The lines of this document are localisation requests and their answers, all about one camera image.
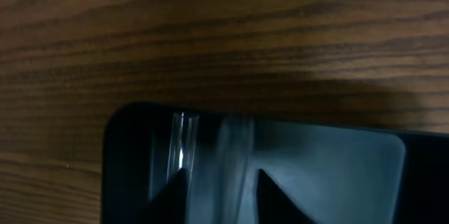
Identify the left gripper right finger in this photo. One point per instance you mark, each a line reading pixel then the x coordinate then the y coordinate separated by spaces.
pixel 273 206

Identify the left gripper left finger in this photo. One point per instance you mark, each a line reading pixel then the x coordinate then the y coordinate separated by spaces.
pixel 172 206

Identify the clear test tube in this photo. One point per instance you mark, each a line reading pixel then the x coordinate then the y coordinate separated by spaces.
pixel 182 139

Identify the black tray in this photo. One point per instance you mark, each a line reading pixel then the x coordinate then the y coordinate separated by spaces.
pixel 333 182

